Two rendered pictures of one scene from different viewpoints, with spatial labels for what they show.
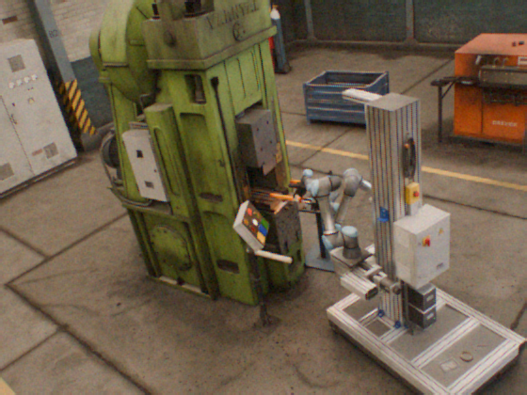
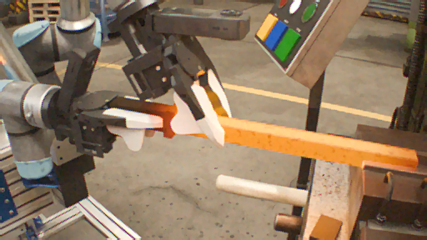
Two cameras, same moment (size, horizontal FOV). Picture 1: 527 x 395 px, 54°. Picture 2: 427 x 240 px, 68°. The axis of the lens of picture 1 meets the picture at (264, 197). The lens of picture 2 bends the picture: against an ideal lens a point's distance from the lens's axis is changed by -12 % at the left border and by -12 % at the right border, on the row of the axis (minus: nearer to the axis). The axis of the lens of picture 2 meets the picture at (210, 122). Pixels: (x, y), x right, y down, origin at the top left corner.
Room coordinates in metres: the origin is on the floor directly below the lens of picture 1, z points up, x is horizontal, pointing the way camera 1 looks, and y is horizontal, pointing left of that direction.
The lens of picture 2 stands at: (4.33, -0.41, 1.23)
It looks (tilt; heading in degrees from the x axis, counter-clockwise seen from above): 27 degrees down; 160
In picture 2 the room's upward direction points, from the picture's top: straight up
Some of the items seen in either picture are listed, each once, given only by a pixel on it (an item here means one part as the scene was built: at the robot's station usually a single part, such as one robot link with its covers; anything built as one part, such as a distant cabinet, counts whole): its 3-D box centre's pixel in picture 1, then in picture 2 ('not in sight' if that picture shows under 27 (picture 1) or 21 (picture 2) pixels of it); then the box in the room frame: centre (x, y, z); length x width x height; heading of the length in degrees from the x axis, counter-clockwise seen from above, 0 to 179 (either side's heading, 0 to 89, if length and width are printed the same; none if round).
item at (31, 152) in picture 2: not in sight; (32, 144); (3.68, -0.56, 0.89); 0.11 x 0.08 x 0.11; 170
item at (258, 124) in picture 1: (247, 134); not in sight; (4.20, 0.04, 1.56); 0.42 x 0.39 x 0.40; 51
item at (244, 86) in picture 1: (223, 78); not in sight; (4.30, 0.15, 2.06); 0.44 x 0.41 x 0.47; 51
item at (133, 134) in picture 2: not in sight; (134, 132); (3.88, -0.37, 0.98); 0.09 x 0.03 x 0.06; 48
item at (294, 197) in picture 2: (269, 255); (294, 197); (3.71, 0.05, 0.62); 0.44 x 0.05 x 0.05; 51
